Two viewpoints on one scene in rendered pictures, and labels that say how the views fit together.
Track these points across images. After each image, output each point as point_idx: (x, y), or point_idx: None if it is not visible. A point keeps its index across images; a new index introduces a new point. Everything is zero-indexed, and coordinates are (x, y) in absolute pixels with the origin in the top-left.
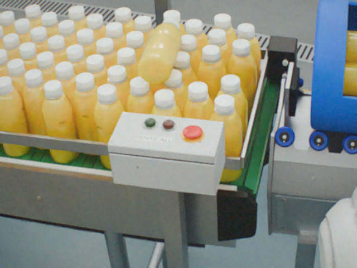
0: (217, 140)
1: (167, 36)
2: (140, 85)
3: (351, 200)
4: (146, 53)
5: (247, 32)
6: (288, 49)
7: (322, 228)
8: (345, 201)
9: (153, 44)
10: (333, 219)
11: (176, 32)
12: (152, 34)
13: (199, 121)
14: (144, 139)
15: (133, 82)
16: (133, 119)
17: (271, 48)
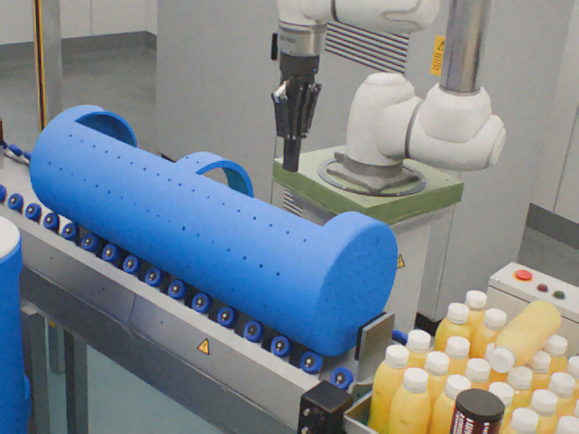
0: (504, 268)
1: (520, 318)
2: (555, 336)
3: (485, 122)
4: (552, 310)
5: (400, 345)
6: (329, 383)
7: (502, 135)
8: (488, 123)
9: (540, 313)
10: (499, 123)
11: (505, 327)
12: (536, 333)
13: (512, 283)
14: (567, 288)
15: (564, 342)
16: (574, 306)
17: (347, 393)
